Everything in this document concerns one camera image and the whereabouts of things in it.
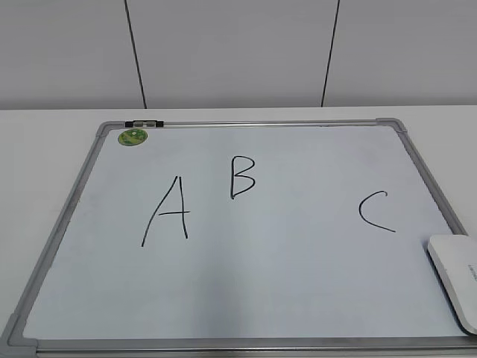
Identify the white board with grey frame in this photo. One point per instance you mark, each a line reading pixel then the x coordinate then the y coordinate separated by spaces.
pixel 216 238

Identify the green round magnet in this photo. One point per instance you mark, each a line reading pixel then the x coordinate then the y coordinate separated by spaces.
pixel 132 137

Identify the black silver hanging clip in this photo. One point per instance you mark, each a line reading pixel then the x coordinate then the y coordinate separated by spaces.
pixel 144 124

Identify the white board eraser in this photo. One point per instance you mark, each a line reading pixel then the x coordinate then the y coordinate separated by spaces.
pixel 454 257

